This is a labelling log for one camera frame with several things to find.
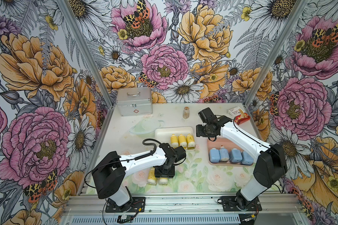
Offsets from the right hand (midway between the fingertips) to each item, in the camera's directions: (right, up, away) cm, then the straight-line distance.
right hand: (201, 135), depth 86 cm
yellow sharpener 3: (-6, -5, +4) cm, 9 cm away
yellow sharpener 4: (-28, -22, -11) cm, 38 cm away
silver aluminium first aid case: (-46, +23, +20) cm, 56 cm away
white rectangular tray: (-24, -1, +15) cm, 28 cm away
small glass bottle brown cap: (-7, +14, +25) cm, 30 cm away
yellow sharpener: (-16, -4, +4) cm, 17 cm away
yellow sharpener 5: (-22, -22, -12) cm, 34 cm away
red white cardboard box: (+34, +12, +22) cm, 42 cm away
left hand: (-23, -23, -10) cm, 34 cm away
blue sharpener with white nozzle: (+13, -11, -3) cm, 17 cm away
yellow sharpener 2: (-11, -4, +3) cm, 13 cm away
